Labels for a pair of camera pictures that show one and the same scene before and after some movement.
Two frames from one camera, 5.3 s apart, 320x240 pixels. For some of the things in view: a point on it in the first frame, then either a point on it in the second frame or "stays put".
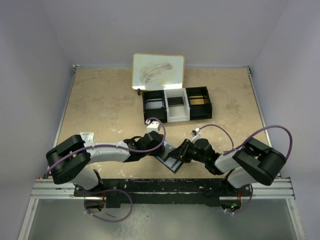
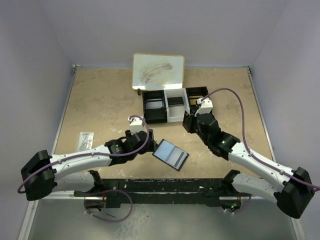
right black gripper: [181, 152] -> [190, 120]
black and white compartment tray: [189, 103] stays put
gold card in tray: [197, 101] stays put
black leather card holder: [171, 162] stays put
